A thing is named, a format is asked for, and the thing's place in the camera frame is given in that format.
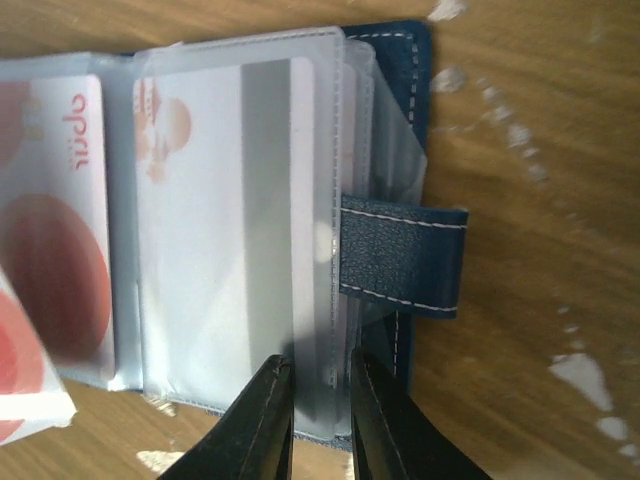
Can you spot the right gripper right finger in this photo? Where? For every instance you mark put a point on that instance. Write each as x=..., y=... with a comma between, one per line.
x=391, y=437

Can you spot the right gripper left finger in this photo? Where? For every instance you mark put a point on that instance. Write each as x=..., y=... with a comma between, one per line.
x=254, y=438

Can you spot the white pink cards stack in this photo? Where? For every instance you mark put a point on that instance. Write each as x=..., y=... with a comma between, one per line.
x=224, y=160

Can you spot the red circle credit card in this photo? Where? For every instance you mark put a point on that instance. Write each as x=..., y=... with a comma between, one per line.
x=54, y=217

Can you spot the white paper scrap pile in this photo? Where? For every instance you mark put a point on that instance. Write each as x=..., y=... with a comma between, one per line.
x=584, y=374

